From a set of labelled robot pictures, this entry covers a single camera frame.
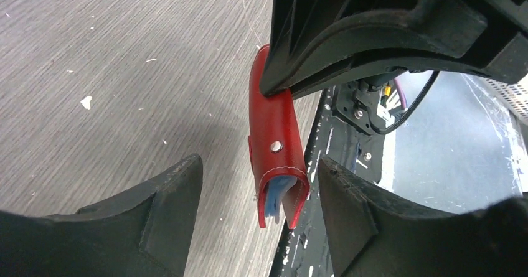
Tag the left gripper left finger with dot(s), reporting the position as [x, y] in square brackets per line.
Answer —
[143, 231]

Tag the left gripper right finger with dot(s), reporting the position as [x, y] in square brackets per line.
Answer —
[316, 44]

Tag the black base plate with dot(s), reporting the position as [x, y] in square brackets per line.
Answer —
[351, 127]

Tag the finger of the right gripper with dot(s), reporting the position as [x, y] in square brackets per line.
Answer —
[412, 234]

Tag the red card holder wallet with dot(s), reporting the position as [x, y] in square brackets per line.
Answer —
[275, 150]

